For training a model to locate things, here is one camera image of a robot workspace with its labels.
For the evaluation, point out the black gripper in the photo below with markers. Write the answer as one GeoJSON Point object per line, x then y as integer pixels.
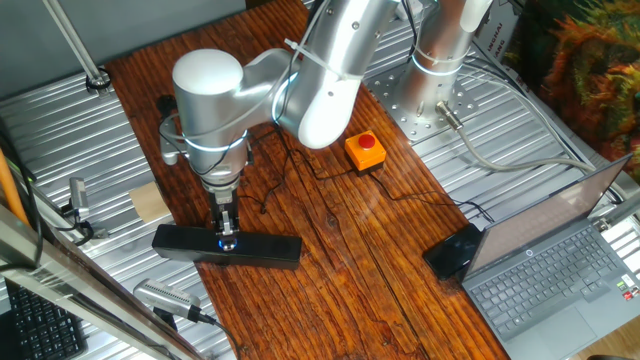
{"type": "Point", "coordinates": [216, 205]}

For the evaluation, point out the blue-lit speaker knob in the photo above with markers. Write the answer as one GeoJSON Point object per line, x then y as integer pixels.
{"type": "Point", "coordinates": [220, 245]}

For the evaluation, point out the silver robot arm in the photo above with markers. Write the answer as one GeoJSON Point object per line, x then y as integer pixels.
{"type": "Point", "coordinates": [330, 65]}

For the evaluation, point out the black speaker bar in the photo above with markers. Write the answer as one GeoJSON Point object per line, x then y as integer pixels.
{"type": "Point", "coordinates": [190, 245]}

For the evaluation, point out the small wooden block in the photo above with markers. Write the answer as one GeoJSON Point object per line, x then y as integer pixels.
{"type": "Point", "coordinates": [149, 202]}

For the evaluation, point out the brown wooden board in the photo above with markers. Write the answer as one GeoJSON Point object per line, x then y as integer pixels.
{"type": "Point", "coordinates": [325, 280]}

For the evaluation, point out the black clamp tool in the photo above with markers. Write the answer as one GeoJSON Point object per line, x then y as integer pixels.
{"type": "Point", "coordinates": [78, 195]}

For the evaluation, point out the orange emergency stop button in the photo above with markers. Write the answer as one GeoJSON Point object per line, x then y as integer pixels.
{"type": "Point", "coordinates": [365, 155]}

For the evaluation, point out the black keyboard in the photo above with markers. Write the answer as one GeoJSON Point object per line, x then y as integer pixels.
{"type": "Point", "coordinates": [45, 330]}

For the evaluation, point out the orange stick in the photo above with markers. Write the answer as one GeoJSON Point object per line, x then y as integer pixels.
{"type": "Point", "coordinates": [11, 192]}

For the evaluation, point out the black smartphone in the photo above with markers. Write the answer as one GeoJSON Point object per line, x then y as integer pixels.
{"type": "Point", "coordinates": [452, 252]}

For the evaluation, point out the metal tripod pole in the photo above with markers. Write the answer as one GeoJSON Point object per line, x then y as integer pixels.
{"type": "Point", "coordinates": [77, 45]}

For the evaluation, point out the grey laptop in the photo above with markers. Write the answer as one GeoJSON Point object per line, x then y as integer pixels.
{"type": "Point", "coordinates": [540, 280]}

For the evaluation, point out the white printed box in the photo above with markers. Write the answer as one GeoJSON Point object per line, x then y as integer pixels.
{"type": "Point", "coordinates": [497, 40]}

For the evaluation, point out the orange green fuzzy cloth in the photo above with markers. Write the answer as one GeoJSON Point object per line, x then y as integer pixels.
{"type": "Point", "coordinates": [590, 75]}

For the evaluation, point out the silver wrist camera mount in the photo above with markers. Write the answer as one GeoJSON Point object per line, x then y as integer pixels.
{"type": "Point", "coordinates": [169, 150]}

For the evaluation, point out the silver finned camera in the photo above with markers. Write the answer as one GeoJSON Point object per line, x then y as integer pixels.
{"type": "Point", "coordinates": [165, 297]}

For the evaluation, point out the metal frame beam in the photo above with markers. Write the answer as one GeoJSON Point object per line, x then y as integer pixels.
{"type": "Point", "coordinates": [75, 285]}

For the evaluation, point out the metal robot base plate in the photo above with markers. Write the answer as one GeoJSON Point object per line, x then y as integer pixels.
{"type": "Point", "coordinates": [385, 95]}

